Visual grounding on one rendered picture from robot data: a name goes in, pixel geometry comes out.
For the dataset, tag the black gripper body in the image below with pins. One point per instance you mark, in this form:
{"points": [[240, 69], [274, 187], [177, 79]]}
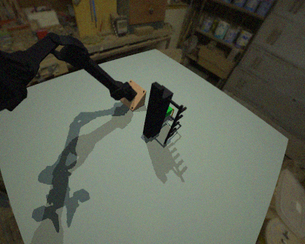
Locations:
{"points": [[12, 88]]}

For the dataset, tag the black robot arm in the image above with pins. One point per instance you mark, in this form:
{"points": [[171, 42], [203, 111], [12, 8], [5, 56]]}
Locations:
{"points": [[26, 63]]}

